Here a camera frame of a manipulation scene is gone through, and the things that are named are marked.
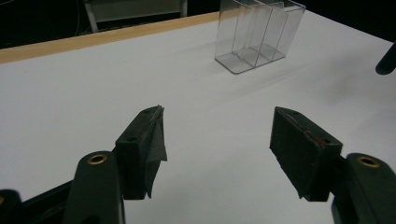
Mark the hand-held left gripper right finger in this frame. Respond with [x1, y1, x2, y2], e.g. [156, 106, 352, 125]
[269, 105, 344, 203]

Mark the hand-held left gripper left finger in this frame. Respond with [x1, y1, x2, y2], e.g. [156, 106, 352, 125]
[114, 105, 168, 201]

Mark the black makeup brush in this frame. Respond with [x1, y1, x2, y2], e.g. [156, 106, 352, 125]
[375, 41, 396, 76]

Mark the clear acrylic organizer box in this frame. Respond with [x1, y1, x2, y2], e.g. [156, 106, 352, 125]
[213, 0, 307, 76]

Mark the white metal desk frame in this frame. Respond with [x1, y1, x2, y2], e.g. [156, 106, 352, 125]
[82, 0, 189, 34]

